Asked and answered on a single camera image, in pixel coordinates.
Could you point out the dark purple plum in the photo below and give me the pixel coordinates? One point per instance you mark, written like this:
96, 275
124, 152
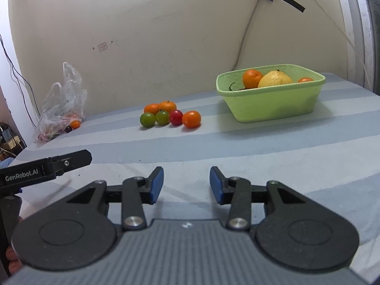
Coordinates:
68, 129

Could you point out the green tomato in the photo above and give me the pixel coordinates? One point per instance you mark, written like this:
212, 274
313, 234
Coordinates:
147, 119
162, 117

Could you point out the light green plastic basin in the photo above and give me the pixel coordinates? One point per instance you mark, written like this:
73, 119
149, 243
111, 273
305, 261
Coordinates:
276, 104

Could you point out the blue cloth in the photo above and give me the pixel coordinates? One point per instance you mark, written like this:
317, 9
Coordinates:
4, 163

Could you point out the white window frame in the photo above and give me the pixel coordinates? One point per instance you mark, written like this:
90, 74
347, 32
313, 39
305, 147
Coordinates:
356, 20

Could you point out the black power adapter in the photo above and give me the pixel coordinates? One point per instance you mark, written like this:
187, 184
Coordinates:
4, 133

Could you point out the clear plastic bag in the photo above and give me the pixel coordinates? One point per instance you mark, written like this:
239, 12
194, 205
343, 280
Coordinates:
59, 104

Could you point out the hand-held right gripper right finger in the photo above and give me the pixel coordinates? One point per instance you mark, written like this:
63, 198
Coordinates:
215, 184

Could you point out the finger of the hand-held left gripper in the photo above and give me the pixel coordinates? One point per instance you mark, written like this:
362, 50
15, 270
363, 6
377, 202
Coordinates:
77, 158

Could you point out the red tomato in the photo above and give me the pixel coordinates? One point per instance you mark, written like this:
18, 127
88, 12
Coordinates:
176, 117

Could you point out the person's left hand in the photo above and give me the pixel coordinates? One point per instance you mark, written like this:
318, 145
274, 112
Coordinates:
12, 259

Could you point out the black twig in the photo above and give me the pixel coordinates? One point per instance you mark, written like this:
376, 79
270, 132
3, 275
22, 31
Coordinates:
231, 86

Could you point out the large mandarin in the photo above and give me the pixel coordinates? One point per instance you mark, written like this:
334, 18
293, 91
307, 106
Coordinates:
252, 78

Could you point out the orange tomato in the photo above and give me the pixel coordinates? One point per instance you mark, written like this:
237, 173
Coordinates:
167, 106
305, 80
152, 108
191, 119
75, 123

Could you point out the blue striped bedsheet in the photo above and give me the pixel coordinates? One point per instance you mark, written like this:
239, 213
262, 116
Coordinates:
207, 148

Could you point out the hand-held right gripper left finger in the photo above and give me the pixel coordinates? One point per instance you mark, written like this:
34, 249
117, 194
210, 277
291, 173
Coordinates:
157, 184

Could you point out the yellow grapefruit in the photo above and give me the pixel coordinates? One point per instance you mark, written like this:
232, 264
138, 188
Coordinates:
274, 79

